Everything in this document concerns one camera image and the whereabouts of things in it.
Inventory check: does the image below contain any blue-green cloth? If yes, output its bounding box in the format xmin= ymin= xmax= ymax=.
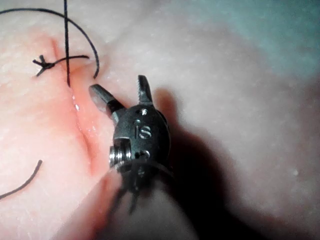
xmin=199 ymin=0 xmax=320 ymax=76

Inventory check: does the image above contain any tissue pad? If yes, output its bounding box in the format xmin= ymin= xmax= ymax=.
xmin=0 ymin=0 xmax=320 ymax=240

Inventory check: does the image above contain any right arm needle driver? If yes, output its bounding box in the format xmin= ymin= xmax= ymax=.
xmin=109 ymin=104 xmax=174 ymax=177

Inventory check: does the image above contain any right arm needle driver jaw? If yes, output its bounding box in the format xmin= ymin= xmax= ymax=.
xmin=136 ymin=74 xmax=154 ymax=106
xmin=89 ymin=84 xmax=126 ymax=124

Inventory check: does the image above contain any black stitching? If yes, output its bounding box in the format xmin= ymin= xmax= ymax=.
xmin=32 ymin=54 xmax=90 ymax=78

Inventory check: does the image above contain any black thread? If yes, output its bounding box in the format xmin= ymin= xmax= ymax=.
xmin=0 ymin=0 xmax=101 ymax=201

